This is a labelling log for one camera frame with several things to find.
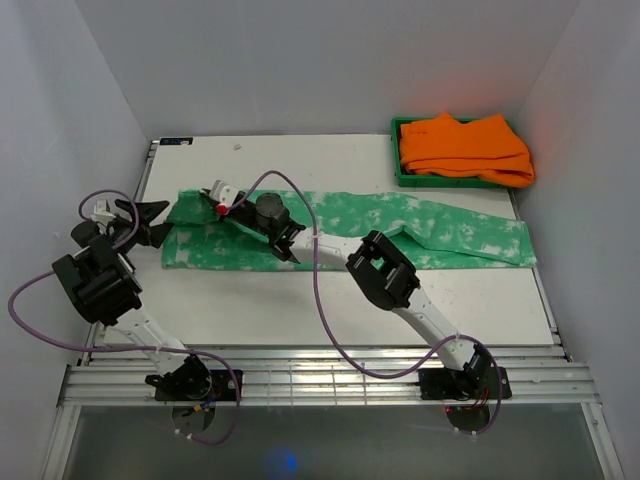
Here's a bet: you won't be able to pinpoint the black label sticker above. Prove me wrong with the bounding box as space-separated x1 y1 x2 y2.
159 137 193 146

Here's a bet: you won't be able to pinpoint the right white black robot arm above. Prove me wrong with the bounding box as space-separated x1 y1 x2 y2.
216 192 491 398

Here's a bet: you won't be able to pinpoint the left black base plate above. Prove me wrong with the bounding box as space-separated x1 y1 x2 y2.
145 369 244 402

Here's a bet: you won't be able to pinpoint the orange folded trousers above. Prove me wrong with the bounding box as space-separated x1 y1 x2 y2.
399 113 535 188

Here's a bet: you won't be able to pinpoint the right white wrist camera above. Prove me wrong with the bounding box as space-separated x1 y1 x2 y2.
207 180 239 215

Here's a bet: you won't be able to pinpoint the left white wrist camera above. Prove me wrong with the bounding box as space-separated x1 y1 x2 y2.
90 199 116 225

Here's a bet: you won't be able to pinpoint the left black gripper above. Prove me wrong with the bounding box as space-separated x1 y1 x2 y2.
109 199 175 252

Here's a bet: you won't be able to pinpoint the green white tie-dye trousers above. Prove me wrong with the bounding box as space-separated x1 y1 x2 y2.
161 190 537 272

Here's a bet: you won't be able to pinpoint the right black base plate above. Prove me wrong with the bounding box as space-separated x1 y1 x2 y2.
417 367 513 401

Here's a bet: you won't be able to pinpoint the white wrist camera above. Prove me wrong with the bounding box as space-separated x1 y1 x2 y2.
90 199 116 225
207 180 239 215

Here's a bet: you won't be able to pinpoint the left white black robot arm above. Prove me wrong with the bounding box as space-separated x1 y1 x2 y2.
52 199 213 401

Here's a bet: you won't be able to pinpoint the green plastic tray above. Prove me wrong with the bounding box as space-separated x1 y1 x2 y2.
391 117 504 189

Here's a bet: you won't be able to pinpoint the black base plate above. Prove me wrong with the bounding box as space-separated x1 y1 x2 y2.
145 369 244 402
417 367 513 401

